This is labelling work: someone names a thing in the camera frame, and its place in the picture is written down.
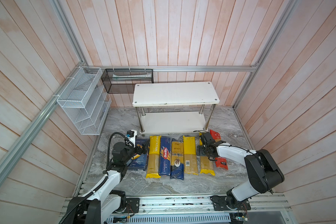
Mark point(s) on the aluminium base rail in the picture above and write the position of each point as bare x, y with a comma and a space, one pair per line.
199, 209

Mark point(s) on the yellow Pastatime spaghetti bag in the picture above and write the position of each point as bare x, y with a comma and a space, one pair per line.
153, 163

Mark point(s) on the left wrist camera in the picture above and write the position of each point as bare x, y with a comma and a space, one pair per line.
131, 136

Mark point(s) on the black mesh basket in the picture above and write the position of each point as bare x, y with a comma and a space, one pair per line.
122, 81

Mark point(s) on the yellow spaghetti bag with barcode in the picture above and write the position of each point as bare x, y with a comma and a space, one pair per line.
190, 156

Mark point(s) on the aluminium frame bar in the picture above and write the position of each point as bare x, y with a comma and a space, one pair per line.
20, 146
207, 68

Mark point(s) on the blue Barilla pasta box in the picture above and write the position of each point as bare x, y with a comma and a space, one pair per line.
140, 161

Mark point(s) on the aluminium frame left bar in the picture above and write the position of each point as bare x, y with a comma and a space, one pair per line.
20, 146

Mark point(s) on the white wire mesh rack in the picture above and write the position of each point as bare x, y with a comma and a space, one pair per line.
85, 101

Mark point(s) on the aluminium frame back bar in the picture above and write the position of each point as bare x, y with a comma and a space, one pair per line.
207, 68

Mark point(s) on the dark blue spaghetti bag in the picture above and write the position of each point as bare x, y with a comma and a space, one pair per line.
177, 161

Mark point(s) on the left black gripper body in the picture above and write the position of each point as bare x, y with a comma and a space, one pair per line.
136, 150

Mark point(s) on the white two-tier shelf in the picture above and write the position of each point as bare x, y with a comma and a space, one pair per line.
174, 94

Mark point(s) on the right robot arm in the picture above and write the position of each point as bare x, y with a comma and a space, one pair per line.
262, 170

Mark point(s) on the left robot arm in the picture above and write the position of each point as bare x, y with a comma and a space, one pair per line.
100, 202

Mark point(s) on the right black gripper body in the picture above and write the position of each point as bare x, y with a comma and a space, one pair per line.
202, 150

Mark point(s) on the red spaghetti bag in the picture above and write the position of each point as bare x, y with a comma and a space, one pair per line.
220, 161

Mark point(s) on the blue Barilla spaghetti box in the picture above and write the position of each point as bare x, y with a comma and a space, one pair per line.
165, 156

